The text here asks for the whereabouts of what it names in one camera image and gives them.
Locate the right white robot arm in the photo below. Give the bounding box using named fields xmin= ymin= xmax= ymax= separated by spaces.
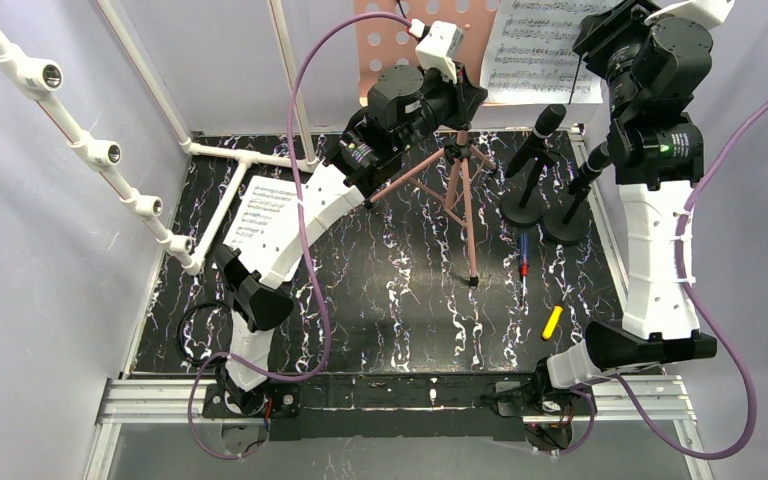
xmin=535 ymin=1 xmax=733 ymax=397

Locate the blue red screwdriver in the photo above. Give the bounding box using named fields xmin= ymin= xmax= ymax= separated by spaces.
xmin=517 ymin=231 xmax=530 ymax=308

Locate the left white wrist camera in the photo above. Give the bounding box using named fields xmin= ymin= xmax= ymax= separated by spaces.
xmin=408 ymin=18 xmax=464 ymax=85

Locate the left black microphone on stand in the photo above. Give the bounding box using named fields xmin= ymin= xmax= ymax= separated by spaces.
xmin=497 ymin=103 xmax=568 ymax=230

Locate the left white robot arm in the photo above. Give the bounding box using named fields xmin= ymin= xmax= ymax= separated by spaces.
xmin=214 ymin=63 xmax=488 ymax=416

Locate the white PVC pipe frame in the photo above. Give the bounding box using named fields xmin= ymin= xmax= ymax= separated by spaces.
xmin=0 ymin=0 xmax=323 ymax=277

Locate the right black microphone on stand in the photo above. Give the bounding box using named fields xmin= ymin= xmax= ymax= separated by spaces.
xmin=542 ymin=141 xmax=612 ymax=246

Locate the black microphone on stand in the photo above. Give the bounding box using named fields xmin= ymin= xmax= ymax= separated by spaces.
xmin=497 ymin=103 xmax=568 ymax=230
xmin=542 ymin=141 xmax=612 ymax=246

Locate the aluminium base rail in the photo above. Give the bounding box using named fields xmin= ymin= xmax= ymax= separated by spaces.
xmin=85 ymin=373 xmax=700 ymax=479

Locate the pink music stand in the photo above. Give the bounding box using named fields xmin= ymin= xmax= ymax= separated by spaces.
xmin=330 ymin=13 xmax=498 ymax=288

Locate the sheet music page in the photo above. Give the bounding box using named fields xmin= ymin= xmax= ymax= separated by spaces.
xmin=480 ymin=0 xmax=617 ymax=105
xmin=222 ymin=176 xmax=296 ymax=269

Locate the black coiled cable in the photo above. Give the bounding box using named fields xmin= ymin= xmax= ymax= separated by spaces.
xmin=178 ymin=301 xmax=242 ymax=369

